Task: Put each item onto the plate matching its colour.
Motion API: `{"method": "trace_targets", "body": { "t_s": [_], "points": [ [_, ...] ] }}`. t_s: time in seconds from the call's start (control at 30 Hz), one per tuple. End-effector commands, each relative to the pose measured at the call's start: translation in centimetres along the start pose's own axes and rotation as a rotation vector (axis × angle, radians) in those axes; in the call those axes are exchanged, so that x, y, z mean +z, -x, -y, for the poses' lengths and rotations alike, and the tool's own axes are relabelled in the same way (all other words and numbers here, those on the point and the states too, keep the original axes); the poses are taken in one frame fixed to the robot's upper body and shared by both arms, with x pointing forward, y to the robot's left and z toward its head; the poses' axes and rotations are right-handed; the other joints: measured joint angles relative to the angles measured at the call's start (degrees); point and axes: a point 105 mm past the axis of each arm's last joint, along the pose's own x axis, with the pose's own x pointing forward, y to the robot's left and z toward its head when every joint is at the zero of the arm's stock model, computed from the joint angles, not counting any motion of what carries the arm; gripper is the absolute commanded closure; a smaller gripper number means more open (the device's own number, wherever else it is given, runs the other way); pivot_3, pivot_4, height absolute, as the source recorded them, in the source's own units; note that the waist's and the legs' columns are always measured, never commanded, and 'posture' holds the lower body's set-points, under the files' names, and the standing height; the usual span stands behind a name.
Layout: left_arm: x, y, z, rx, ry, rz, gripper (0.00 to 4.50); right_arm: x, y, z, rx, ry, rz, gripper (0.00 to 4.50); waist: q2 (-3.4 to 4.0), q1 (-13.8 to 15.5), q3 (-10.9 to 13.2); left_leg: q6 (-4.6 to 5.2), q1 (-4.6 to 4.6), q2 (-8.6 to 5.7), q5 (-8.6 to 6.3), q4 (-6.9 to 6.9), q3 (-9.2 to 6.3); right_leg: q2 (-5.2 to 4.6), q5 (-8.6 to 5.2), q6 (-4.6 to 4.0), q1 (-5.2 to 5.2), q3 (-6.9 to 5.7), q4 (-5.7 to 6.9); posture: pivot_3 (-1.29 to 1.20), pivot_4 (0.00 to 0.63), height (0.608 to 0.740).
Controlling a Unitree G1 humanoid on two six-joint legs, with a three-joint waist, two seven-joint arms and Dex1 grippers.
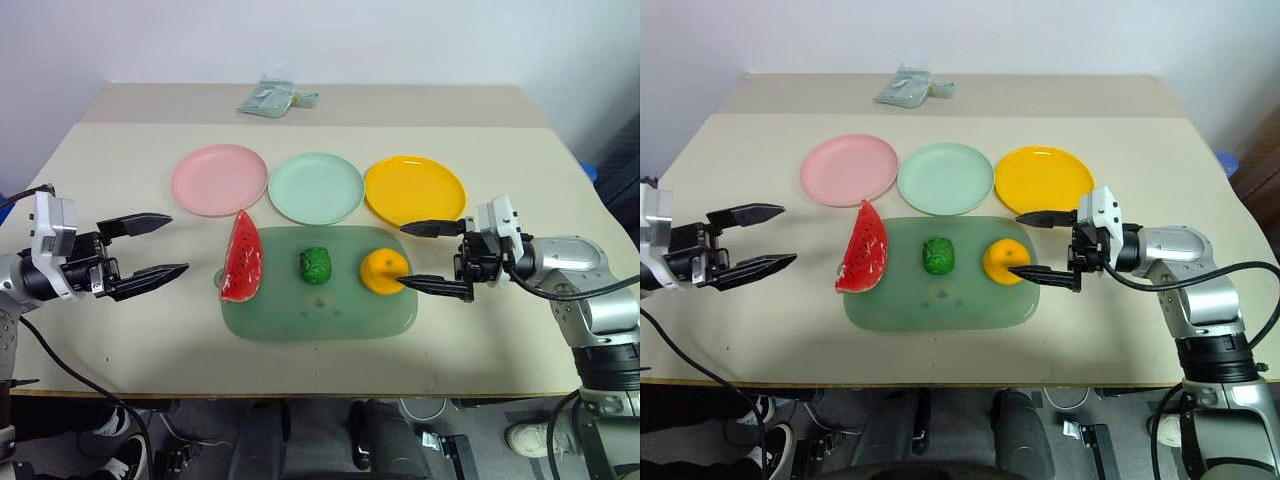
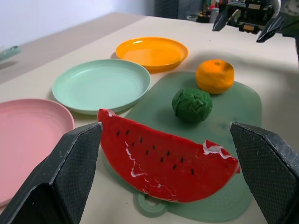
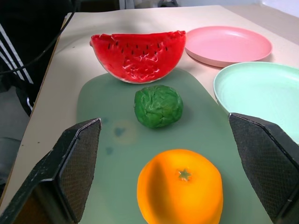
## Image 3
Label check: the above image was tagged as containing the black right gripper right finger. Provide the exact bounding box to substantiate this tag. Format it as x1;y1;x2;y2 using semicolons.
228;112;299;224

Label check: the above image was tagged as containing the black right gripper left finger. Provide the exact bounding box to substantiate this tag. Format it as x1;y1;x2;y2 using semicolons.
0;118;103;224

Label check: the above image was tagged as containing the mint green plate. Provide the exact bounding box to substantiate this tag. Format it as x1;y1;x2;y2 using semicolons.
213;61;299;143

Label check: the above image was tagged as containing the orange fruit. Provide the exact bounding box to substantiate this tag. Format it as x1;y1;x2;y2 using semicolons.
136;149;224;224

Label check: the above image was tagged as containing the green cabbage toy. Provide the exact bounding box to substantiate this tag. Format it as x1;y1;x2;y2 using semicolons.
134;85;184;129

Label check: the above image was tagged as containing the pink plate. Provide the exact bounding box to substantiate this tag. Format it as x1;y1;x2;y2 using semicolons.
184;26;273;68

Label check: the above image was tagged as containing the green rounded mat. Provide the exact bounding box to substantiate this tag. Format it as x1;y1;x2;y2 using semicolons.
76;68;273;224

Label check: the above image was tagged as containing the red watermelon slice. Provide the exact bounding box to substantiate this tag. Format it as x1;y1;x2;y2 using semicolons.
89;30;187;84

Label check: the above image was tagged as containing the black garment with white stripes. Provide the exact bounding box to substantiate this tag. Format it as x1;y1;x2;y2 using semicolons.
0;0;73;117

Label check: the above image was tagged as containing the black cable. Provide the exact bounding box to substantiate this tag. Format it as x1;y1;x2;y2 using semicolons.
0;0;81;75

